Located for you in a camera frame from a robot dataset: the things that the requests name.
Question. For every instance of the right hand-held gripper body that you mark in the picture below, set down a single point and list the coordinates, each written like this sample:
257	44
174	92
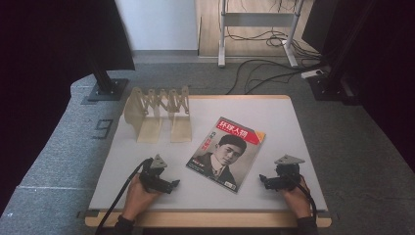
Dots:
287	176

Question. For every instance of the wooden expandable book rack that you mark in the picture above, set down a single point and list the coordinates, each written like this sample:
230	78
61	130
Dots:
156	114

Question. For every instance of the black metal stand with base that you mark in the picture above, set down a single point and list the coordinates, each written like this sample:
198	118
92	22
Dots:
329	86
106	88

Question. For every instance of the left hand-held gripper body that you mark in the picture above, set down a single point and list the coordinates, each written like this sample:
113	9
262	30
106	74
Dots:
153	178

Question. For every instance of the white power strip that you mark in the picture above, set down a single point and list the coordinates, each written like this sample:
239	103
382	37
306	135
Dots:
311	73

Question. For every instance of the dark monitor panel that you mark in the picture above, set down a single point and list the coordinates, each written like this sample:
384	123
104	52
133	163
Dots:
107	36
318	26

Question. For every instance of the person's right hand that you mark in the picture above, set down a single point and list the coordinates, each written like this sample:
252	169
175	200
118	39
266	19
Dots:
300	202

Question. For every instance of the person's left hand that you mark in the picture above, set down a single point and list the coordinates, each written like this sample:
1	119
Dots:
137	199

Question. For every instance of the magazine with portrait cover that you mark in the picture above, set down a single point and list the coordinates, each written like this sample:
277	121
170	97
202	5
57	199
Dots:
225	153

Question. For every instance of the white metal stand frame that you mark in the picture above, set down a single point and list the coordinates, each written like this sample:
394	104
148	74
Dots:
257	19

